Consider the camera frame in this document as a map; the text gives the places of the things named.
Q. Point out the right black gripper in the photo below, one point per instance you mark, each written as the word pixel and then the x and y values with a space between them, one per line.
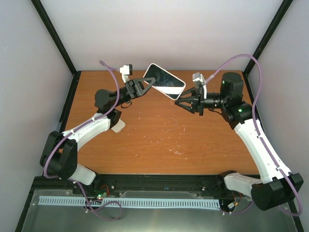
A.
pixel 198 101

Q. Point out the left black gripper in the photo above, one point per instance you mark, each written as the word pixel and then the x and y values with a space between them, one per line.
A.
pixel 134 89

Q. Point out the black smartphone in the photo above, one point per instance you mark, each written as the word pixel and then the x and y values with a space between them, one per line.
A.
pixel 162 77

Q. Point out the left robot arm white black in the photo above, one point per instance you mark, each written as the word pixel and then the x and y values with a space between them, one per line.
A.
pixel 60 154

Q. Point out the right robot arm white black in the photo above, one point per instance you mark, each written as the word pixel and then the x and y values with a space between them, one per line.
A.
pixel 277 184

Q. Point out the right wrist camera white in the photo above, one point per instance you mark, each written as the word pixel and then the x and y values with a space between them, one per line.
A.
pixel 200 83

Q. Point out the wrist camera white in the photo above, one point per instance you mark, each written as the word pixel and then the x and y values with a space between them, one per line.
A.
pixel 126 71
pixel 200 83

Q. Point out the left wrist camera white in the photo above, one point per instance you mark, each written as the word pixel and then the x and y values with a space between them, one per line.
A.
pixel 126 71

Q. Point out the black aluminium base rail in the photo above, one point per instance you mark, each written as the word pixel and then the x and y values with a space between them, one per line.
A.
pixel 114 184

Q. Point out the black left frame post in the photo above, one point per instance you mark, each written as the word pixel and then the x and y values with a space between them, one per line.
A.
pixel 54 35

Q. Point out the black frame post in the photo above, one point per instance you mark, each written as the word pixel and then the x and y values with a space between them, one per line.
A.
pixel 54 35
pixel 277 18

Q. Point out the black right frame post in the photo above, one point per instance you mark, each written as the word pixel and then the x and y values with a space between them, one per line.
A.
pixel 277 18

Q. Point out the light blue slotted cable duct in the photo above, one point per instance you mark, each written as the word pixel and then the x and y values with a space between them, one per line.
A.
pixel 137 203

